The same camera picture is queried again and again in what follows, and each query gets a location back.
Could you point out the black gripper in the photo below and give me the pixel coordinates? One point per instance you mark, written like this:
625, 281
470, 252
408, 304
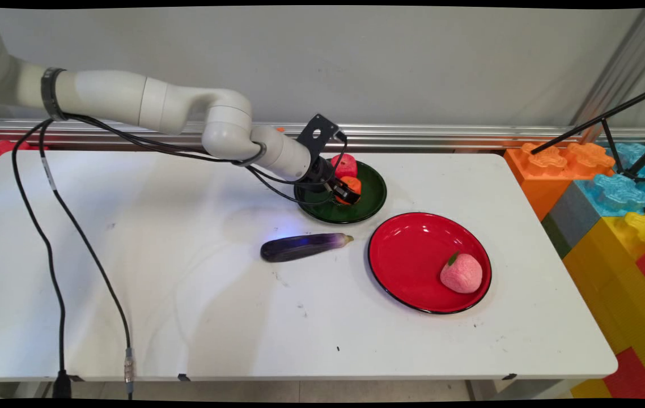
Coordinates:
326, 173

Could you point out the orange cylinder block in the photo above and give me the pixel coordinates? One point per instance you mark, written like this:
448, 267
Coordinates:
352, 185

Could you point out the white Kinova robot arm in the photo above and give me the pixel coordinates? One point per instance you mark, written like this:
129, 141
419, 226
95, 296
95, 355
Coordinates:
130, 102

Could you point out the dark green round plate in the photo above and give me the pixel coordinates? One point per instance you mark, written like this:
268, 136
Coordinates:
370, 198

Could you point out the red cylinder block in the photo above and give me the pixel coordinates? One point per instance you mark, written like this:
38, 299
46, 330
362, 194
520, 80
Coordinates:
347, 166

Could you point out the purple toy eggplant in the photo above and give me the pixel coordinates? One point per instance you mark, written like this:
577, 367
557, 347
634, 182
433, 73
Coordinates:
300, 247

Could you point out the red round plate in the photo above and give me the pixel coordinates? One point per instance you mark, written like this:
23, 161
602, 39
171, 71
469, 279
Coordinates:
407, 260

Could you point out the pink toy peach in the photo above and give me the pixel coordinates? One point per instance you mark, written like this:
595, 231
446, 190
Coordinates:
462, 275

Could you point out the orange giant building block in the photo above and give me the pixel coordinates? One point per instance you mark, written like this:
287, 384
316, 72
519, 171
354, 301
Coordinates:
543, 178

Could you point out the gray giant building block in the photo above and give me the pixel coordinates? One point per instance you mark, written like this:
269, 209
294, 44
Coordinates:
572, 215

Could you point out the blue giant building block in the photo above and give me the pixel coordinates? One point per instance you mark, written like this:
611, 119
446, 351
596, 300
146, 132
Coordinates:
617, 192

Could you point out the black tripod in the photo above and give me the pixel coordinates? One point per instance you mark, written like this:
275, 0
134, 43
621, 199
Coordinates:
611, 116

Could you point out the yellow giant building block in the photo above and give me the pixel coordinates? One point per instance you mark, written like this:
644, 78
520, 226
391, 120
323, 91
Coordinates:
623, 272

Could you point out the aluminium rail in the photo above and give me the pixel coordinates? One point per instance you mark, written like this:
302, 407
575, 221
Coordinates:
441, 136

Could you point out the gray table leg frame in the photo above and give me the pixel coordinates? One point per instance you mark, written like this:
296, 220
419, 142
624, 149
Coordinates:
521, 389

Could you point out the aluminium frame post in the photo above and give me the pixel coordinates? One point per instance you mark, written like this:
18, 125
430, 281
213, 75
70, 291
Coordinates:
623, 68

